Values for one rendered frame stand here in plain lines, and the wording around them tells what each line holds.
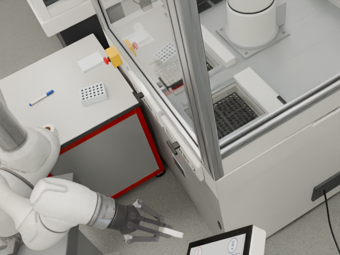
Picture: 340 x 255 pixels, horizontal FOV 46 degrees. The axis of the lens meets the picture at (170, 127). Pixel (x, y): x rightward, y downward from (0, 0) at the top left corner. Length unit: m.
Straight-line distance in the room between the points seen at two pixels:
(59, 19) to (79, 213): 1.48
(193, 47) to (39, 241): 0.67
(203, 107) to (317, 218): 1.45
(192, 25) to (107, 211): 0.53
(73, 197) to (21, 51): 2.85
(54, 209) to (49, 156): 0.52
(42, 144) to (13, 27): 2.70
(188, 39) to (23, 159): 0.81
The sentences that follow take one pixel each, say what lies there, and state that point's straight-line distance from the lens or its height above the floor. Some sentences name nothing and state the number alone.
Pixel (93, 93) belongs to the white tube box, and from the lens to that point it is 1.99.
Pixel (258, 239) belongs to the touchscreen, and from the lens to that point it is 1.05.
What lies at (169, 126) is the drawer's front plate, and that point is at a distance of 1.57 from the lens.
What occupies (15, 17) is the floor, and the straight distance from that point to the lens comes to 4.23.
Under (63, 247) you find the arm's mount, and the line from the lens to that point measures 1.53.
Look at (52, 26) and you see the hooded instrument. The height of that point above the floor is 0.86.
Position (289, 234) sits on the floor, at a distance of 2.33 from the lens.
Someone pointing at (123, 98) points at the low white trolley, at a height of 0.76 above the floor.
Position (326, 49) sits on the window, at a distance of 1.29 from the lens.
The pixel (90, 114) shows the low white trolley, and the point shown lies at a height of 0.76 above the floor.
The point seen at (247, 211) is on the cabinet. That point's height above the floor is 0.54.
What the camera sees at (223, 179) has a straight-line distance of 1.42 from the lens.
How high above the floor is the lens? 2.17
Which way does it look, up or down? 53 degrees down
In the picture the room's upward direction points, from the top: 18 degrees counter-clockwise
